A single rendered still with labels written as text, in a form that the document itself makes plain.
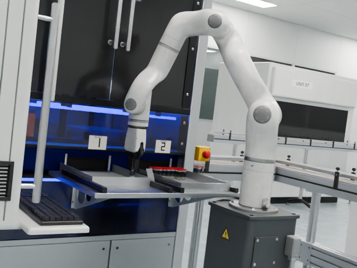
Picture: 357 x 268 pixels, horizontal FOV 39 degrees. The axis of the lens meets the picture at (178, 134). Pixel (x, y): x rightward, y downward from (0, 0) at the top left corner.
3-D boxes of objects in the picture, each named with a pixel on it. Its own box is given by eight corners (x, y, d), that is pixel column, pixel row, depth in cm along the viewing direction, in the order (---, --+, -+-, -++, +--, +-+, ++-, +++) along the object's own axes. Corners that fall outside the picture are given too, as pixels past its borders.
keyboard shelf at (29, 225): (-29, 203, 185) (-28, 196, 185) (46, 203, 200) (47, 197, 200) (0, 238, 147) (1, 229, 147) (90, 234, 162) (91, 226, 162)
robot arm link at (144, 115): (144, 120, 203) (151, 120, 212) (147, 88, 202) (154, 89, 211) (124, 118, 205) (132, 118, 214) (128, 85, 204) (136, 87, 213)
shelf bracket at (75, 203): (70, 208, 218) (73, 178, 217) (76, 208, 219) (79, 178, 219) (104, 228, 190) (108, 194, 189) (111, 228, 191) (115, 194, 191)
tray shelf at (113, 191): (48, 174, 219) (48, 170, 219) (180, 177, 258) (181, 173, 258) (94, 198, 179) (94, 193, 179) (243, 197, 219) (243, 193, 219)
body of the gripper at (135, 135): (124, 123, 211) (120, 149, 211) (135, 125, 202) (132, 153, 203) (139, 124, 215) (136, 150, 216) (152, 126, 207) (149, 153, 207)
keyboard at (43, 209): (8, 198, 189) (9, 191, 189) (45, 198, 197) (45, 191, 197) (40, 226, 156) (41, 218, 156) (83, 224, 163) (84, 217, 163)
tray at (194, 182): (138, 176, 232) (139, 168, 232) (185, 177, 246) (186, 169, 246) (180, 191, 204) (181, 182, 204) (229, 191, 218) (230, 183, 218)
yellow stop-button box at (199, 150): (189, 158, 258) (191, 144, 258) (201, 159, 263) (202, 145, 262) (198, 161, 252) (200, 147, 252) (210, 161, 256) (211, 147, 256)
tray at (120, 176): (59, 170, 221) (60, 162, 221) (112, 172, 236) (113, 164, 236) (91, 185, 193) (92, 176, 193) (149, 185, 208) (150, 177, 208)
